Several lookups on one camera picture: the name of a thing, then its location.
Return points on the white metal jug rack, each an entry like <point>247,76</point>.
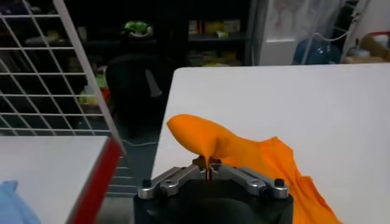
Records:
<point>353,27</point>

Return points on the blue water jug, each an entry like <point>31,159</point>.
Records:
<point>317,53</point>

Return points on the black office chair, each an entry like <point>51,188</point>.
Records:
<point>134,91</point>

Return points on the black shelving unit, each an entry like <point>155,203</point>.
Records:
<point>170,30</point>

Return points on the green yellow snack packages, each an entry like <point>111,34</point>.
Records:
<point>91,97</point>

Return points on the closed labelled cardboard box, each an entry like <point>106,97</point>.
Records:
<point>365,60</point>

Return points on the orange t-shirt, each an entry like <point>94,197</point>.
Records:
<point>259,155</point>

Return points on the open cardboard box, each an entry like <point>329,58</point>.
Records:
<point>374,48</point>

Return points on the light blue cloth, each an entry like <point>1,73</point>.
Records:
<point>12,204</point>

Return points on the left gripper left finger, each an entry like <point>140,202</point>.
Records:
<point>176,179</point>

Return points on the red edged white table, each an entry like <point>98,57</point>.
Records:
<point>45,170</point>

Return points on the white water dispenser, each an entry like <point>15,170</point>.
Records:
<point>277,51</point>

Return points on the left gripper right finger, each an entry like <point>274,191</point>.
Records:
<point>243,179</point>

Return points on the green toy on plate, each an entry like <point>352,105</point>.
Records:
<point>137,27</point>

